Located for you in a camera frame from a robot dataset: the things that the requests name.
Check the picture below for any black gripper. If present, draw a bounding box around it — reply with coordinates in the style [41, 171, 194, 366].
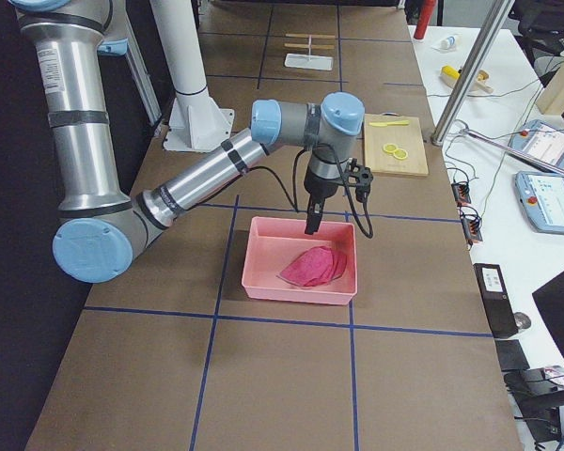
[304, 171, 339, 234]

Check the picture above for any pink grey cleaning cloth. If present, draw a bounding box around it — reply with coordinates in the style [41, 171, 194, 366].
[278, 246, 348, 288]

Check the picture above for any pink plastic bin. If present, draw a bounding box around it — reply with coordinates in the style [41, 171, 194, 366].
[242, 217, 357, 305]

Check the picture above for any lemon slice near knife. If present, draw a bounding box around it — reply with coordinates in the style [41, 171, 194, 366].
[383, 143, 398, 154]

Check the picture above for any lemon slice near logo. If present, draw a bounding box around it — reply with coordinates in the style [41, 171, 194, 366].
[393, 148, 408, 161]

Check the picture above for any bamboo cutting board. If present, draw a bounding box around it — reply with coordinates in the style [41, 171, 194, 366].
[363, 114, 429, 177]

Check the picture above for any yellow plastic knife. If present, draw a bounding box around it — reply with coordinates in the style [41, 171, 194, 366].
[368, 119, 410, 128]

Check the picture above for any white towel rack tray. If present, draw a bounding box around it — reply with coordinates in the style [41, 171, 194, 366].
[284, 53, 334, 71]

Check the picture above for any inner wooden rack rod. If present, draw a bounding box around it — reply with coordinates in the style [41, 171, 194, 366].
[284, 42, 335, 51]

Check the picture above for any black rectangular power box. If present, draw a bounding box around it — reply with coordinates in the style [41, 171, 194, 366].
[473, 263, 518, 339]

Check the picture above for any brown dustpan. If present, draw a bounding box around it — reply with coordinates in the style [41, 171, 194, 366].
[440, 65, 495, 98]

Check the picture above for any white blue tube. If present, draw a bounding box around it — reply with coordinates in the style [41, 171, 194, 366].
[439, 34, 461, 51]

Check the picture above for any far blue teach pendant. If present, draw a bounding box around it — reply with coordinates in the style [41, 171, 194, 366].
[509, 119, 564, 168]

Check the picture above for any blue teach pendant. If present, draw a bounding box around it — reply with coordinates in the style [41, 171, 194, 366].
[509, 119, 564, 168]
[514, 171, 564, 235]

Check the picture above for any silver metal rod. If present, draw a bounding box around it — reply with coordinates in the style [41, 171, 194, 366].
[460, 130, 564, 176]

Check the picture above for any near blue teach pendant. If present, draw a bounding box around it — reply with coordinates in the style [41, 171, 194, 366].
[514, 171, 564, 235]

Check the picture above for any black office chair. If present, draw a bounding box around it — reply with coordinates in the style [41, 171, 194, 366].
[509, 0, 564, 63]

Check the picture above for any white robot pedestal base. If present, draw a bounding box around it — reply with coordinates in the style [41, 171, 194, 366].
[151, 1, 235, 152]

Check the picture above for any aluminium frame post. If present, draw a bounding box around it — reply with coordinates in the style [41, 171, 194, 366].
[431, 0, 514, 147]

